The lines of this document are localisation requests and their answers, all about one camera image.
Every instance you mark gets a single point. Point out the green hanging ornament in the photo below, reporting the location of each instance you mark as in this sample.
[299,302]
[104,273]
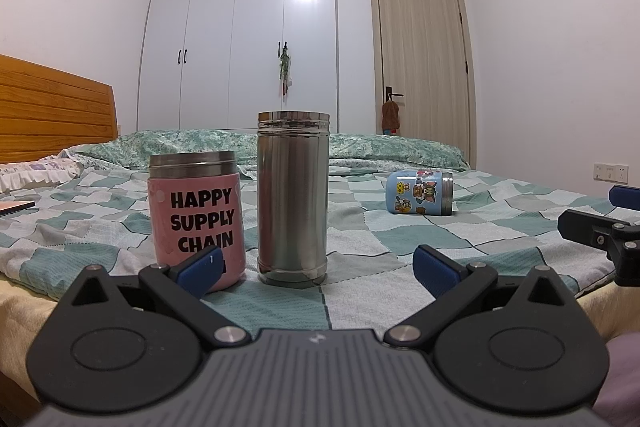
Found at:
[285,69]

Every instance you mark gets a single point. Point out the wooden headboard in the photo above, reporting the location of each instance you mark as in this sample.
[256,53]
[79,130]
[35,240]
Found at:
[50,107]

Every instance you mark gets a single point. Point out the floral frilled pillow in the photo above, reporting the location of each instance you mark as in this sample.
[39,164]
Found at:
[35,172]

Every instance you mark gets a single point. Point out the green floral quilt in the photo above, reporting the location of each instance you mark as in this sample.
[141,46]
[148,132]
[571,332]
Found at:
[380,149]

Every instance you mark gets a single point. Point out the blue cartoon print cup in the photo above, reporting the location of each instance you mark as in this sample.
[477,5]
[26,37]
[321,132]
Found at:
[417,194]

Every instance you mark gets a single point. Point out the white wardrobe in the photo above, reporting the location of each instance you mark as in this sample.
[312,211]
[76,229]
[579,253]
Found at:
[235,42]

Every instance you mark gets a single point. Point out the checkered green white blanket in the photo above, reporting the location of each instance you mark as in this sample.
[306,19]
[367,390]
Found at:
[475,227]

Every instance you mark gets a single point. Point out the tall stainless steel cup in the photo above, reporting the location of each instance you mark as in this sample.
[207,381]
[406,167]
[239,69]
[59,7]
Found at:
[292,197]

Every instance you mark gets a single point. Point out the brown hanging cloth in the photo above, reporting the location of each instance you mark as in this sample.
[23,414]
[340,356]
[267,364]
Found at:
[390,117]

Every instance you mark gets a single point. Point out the person's pink clothing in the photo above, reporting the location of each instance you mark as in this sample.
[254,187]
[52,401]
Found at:
[622,382]

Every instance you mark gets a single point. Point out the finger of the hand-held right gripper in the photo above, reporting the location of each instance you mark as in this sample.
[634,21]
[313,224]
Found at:
[625,198]
[585,227]

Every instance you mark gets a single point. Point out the wooden door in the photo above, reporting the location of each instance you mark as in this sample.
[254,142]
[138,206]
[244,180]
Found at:
[425,67]

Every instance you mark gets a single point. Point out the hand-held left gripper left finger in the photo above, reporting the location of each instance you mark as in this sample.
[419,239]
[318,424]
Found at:
[202,273]

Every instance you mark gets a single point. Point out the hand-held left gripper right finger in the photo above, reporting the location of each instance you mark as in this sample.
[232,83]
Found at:
[434,274]

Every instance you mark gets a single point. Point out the yellow bed sheet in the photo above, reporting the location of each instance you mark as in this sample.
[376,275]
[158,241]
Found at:
[20,327]

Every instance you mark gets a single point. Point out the pink printed steel cup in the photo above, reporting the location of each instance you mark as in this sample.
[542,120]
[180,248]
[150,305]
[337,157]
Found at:
[197,212]

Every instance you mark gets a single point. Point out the white wall socket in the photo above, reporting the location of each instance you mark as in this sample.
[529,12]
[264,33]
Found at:
[610,171]

